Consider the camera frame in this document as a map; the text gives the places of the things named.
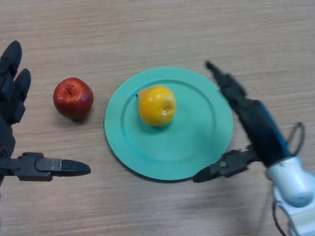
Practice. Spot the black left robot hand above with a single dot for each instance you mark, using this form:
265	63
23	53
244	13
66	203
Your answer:
9	103

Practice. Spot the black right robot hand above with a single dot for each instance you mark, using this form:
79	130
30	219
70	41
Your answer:
261	130

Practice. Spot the yellow pear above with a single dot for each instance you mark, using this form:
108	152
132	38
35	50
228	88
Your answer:
156	105

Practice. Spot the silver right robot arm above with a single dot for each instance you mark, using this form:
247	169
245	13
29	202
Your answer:
292	182

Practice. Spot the green round plate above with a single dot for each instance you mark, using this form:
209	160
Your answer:
177	145

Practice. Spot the red apple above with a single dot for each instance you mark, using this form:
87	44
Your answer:
73	99

